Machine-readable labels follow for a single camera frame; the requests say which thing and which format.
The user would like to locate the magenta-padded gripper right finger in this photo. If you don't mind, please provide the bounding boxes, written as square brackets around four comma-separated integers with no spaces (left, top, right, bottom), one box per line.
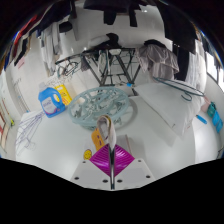
[112,143,156,190]

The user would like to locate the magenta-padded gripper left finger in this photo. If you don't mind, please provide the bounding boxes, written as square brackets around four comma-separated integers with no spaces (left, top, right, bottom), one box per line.
[70,143,113,190]

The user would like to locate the round pale green peg hanger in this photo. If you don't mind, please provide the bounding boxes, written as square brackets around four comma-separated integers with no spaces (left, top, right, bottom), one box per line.
[67,86,138,131]

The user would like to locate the white pillow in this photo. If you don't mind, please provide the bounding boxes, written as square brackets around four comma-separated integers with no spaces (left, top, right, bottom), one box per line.
[133,81,205,137]

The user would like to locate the yellow detergent bag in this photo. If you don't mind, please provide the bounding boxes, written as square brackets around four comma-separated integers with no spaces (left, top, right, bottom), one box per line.
[54,84,73,107]

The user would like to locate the blue detergent bottle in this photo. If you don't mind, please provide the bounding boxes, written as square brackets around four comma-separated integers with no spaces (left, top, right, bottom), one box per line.
[37,82,67,119]

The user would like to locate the small blue brush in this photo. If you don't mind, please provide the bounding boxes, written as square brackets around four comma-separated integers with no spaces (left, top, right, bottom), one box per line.
[195,114,208,125]

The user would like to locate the black folding drying rack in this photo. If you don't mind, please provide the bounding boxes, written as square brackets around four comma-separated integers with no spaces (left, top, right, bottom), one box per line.
[54,46,144,88]

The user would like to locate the wooden framed board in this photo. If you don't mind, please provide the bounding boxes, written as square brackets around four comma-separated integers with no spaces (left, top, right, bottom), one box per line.
[0,99,10,149]

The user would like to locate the grey shirt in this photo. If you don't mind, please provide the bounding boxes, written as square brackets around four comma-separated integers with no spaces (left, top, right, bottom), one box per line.
[134,43,181,81]

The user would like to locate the window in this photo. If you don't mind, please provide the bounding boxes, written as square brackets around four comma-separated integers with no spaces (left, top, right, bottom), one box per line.
[205,49,224,93]

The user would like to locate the colourful hanging garments row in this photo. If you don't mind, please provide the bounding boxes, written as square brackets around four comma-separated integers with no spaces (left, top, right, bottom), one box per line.
[3,9,76,73]

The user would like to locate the dark hanging garments row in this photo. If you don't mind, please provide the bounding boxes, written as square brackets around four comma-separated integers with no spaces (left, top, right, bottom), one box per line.
[83,0,203,83]

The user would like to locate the bundle of wire clothes hangers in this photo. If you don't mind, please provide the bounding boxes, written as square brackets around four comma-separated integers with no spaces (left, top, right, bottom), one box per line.
[13,111,46,156]

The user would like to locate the green wire hanger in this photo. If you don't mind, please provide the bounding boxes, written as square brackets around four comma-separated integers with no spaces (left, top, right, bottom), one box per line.
[153,77,206,102]

